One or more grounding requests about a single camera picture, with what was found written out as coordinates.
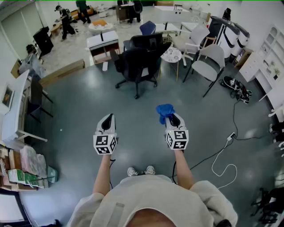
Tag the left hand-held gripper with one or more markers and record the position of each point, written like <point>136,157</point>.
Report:
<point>104,142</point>

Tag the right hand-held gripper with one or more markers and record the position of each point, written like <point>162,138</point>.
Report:
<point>177,139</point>

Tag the blue cloth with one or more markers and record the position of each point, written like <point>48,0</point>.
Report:
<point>164,110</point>

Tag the black office chair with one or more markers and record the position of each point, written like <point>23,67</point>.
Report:
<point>137,64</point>

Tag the person's right forearm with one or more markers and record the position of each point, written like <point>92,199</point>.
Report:
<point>183,168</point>

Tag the person's left forearm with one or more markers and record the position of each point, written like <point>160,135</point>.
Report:
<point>102,175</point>

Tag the person's left white sneaker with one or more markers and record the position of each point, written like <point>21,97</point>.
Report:
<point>132,171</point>

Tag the person's white sneaker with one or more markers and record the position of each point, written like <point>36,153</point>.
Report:
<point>150,170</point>
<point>132,171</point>

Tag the person's right white sneaker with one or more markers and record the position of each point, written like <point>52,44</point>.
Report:
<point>150,170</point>

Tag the teal packet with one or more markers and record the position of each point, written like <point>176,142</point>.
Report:
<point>52,174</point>

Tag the person's beige sweatshirt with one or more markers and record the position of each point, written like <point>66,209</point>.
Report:
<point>151,195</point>

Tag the clear plastic wrapped bundle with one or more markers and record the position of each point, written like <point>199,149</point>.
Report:
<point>33,160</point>

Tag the black side chair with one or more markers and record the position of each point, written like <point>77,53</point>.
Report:
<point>36,93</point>

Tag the round floral side table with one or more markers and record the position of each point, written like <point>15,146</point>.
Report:
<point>172,54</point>

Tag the grey chair with black legs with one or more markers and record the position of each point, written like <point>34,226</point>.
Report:
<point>210,55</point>

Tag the green printed boxes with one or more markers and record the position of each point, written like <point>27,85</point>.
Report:
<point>20,176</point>

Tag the stack of brown boxes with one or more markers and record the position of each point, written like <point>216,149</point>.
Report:
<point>13,159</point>

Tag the white desk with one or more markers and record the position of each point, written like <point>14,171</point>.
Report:
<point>15,110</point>

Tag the white shelf cabinet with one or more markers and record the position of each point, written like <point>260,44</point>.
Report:
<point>250,66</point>

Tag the cardboard box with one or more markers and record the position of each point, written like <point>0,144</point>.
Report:
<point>244,58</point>

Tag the clear plastic sheeting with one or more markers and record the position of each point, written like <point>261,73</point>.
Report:
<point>33,64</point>

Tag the framed picture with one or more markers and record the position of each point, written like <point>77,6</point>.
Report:
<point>7,97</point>

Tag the light grey white-framed armchair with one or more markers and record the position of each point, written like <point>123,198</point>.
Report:
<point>198,33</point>

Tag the large white black machine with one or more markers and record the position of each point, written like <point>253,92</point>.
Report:
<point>228,42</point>
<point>243,40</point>

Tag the white round pouf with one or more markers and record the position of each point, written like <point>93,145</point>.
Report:
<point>99,30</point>

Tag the navy blue plastic chair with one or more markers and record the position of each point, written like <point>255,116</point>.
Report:
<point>148,27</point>

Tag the black bags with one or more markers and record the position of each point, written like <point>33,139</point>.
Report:
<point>273,206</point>

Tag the black cabinet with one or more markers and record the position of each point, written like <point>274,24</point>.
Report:
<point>43,41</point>

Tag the black backpack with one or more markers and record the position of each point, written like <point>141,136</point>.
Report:
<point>31,48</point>

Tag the orange cushion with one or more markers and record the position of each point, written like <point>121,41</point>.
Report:
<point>99,22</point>

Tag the white cabinet with round holes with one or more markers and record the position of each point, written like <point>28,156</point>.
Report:
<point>168,14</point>

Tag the brown wooden cabinet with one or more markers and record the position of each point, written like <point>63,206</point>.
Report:
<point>123,13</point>

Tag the orange long bench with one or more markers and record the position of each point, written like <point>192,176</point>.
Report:
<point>76,14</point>

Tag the wooden chair frame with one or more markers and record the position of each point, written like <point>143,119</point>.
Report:
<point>210,40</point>

